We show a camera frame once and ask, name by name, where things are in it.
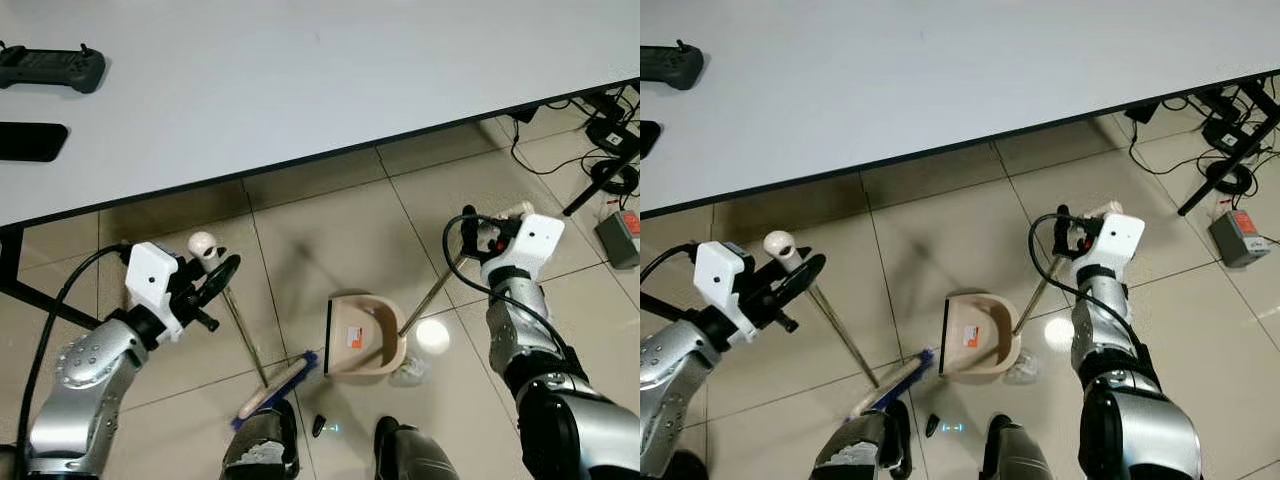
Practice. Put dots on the small black floor scrap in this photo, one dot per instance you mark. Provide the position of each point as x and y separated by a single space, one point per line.
932 426
320 426

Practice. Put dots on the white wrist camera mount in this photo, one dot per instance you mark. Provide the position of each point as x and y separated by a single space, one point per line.
150 278
722 278
535 245
1118 245

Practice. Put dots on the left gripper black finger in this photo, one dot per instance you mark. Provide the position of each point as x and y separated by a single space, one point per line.
810 272
228 272

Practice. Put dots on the grey power box red label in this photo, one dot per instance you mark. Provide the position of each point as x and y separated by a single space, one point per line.
1240 240
618 240

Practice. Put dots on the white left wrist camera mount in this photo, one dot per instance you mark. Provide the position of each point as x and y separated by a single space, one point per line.
150 278
722 278

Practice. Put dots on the black power brick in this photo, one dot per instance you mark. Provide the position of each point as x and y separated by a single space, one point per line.
1222 134
605 133

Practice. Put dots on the black phone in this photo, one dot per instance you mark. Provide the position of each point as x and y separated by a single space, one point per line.
30 141
650 140

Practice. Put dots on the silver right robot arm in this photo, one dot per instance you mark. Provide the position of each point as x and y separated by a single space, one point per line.
1140 430
570 430

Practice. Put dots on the beige broom with blue bristles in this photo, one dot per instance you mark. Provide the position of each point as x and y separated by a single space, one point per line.
895 385
275 388

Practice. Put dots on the robot left leg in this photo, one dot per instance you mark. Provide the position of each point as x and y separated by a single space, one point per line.
255 450
860 450

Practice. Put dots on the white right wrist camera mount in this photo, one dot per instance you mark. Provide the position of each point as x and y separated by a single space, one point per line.
535 245
1118 245

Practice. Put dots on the black handheld controller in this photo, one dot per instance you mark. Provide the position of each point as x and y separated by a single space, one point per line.
668 66
50 68

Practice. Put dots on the crumpled clear plastic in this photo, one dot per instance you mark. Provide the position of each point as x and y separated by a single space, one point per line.
412 373
1022 370

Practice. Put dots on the black slanted table leg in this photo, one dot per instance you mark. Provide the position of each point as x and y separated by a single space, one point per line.
580 200
1200 198

